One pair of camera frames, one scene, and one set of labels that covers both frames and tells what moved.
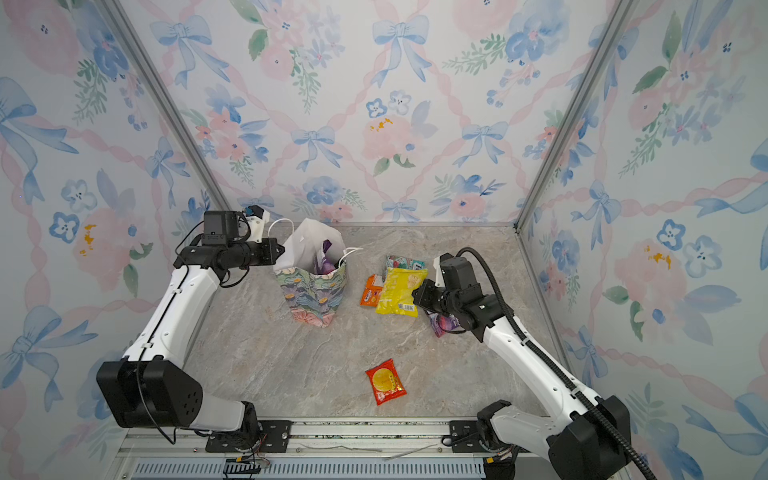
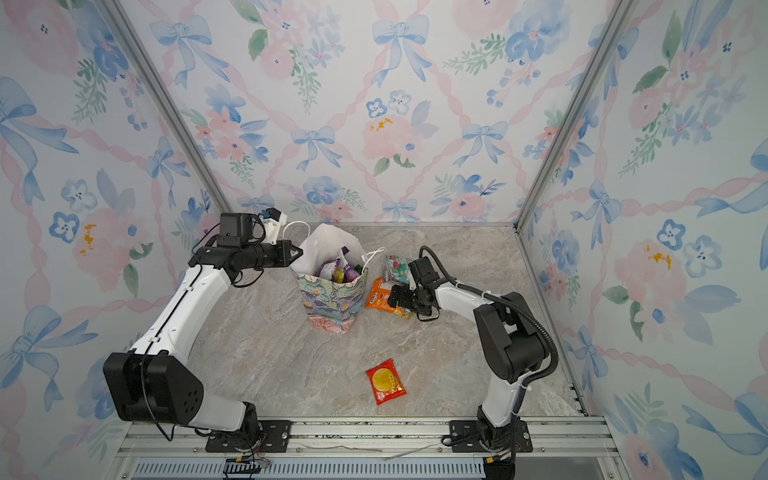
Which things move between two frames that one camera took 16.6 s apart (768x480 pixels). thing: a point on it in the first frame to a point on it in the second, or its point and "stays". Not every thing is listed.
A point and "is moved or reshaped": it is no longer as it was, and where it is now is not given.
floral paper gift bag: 312,298 is moved or reshaped
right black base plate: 464,437 stays
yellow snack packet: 396,291 to 339,274
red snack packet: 385,382 stays
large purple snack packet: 325,265 to 350,272
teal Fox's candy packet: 399,262 stays
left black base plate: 274,437 stays
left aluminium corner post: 153,76 stays
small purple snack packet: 442,323 to 326,270
